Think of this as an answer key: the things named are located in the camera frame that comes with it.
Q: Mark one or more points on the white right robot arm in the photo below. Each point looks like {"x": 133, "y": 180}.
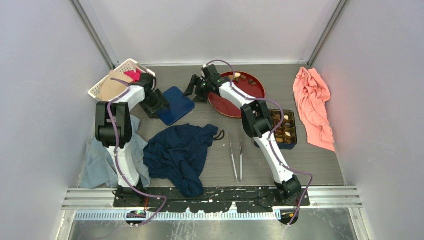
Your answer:
{"x": 256, "y": 121}

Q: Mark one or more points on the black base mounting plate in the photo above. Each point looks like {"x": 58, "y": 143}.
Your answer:
{"x": 248, "y": 199}

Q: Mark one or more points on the blue tin lid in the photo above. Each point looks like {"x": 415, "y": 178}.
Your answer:
{"x": 179, "y": 106}

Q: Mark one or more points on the light blue cloth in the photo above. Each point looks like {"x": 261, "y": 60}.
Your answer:
{"x": 99, "y": 168}

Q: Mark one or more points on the pink magenta cloth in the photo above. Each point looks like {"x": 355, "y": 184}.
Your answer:
{"x": 135, "y": 75}

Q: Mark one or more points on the beige cloth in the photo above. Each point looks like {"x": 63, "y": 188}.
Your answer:
{"x": 112, "y": 88}

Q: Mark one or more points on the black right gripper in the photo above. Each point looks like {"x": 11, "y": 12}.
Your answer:
{"x": 199, "y": 98}

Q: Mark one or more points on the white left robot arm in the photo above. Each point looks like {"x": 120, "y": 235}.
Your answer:
{"x": 114, "y": 130}

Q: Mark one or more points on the white plastic basket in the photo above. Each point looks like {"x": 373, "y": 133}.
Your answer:
{"x": 128, "y": 65}

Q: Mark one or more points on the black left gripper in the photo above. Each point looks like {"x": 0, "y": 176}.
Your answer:
{"x": 162, "y": 103}

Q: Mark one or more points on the blue chocolate tin box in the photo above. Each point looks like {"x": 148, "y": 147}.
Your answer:
{"x": 286, "y": 133}

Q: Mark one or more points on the salmon pink cloth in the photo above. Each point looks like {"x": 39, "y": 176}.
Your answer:
{"x": 311, "y": 94}

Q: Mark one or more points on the dark blue cloth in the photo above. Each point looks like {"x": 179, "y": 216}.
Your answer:
{"x": 179, "y": 154}

